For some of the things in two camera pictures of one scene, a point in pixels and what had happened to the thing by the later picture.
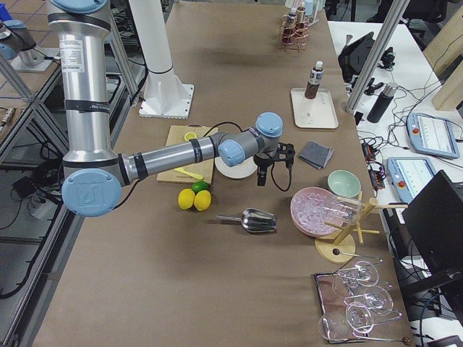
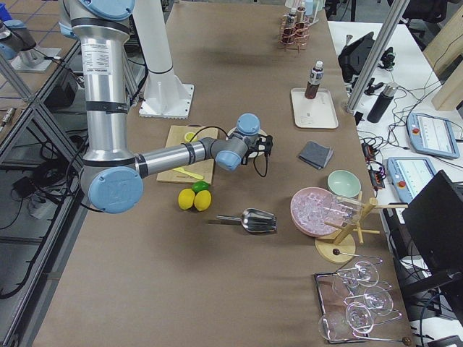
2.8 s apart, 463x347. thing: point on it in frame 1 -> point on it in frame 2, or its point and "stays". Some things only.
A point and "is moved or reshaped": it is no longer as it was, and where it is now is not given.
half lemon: x=190 y=136 stays
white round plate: x=243 y=170 is moved or reshaped
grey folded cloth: x=316 y=155 stays
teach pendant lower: x=409 y=175 stays
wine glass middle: x=377 y=299 stays
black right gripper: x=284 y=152 -> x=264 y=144
